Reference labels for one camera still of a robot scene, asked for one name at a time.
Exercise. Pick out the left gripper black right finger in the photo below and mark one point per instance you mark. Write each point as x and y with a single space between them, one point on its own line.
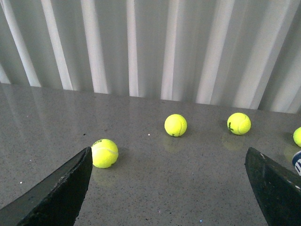
276 189

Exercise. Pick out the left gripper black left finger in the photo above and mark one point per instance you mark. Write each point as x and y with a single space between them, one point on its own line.
54 201

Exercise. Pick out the Wilson tennis ball can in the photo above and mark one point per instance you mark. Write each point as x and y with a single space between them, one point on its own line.
296 162

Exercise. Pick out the yellow tennis ball far right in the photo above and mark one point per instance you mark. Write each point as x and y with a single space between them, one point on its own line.
297 136

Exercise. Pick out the yellow tennis ball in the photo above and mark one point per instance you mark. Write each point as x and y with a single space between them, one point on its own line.
175 125
104 153
297 136
239 123

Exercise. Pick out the yellow tennis ball near left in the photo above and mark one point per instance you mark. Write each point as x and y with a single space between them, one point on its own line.
104 153

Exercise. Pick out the yellow tennis ball centre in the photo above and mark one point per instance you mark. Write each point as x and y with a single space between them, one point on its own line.
175 125

